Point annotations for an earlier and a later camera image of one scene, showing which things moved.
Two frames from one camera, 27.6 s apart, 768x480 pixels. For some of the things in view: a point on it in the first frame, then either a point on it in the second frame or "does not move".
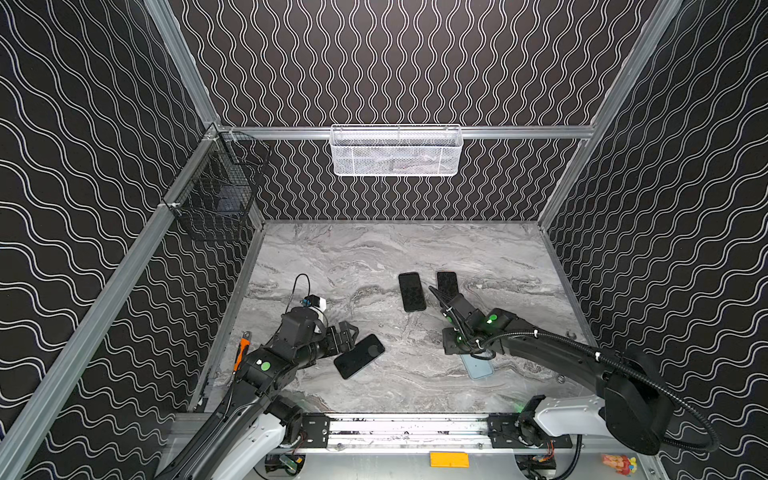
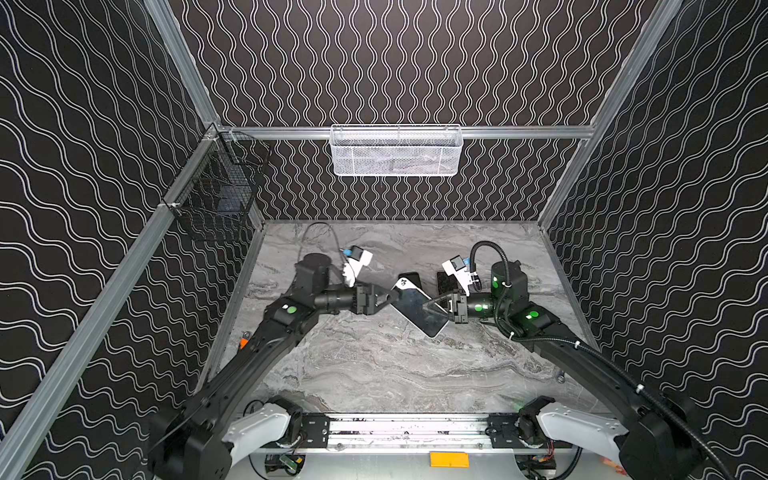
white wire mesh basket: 395,150 does not move
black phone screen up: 365,351 → 410,306
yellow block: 449,459 does not move
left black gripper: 341,337 → 366,299
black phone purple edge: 447,285 does not move
